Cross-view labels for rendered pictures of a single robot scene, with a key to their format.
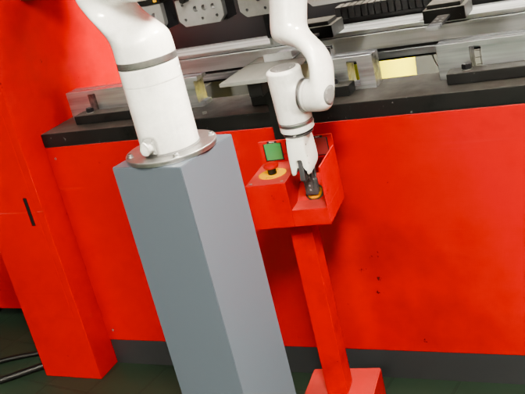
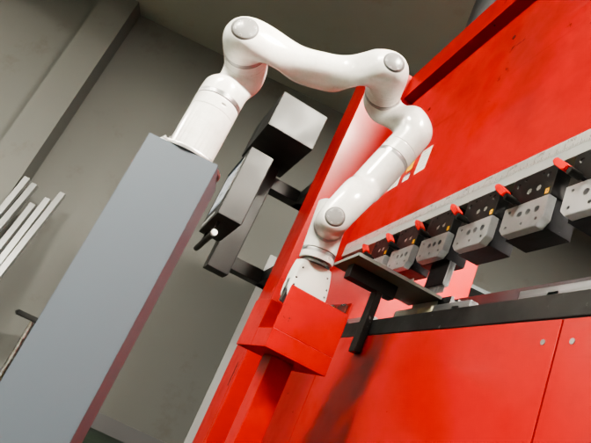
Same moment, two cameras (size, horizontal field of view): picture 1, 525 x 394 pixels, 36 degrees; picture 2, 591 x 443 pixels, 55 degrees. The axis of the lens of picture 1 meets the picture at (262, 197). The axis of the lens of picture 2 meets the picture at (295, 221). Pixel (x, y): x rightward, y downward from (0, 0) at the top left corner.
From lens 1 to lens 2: 1.76 m
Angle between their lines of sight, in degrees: 64
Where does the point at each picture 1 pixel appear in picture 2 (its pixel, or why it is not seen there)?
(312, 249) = (253, 392)
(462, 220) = not seen: outside the picture
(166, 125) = (181, 127)
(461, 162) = (446, 397)
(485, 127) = (484, 352)
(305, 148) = (300, 269)
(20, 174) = not seen: hidden behind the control
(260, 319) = (107, 310)
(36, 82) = not seen: hidden behind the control
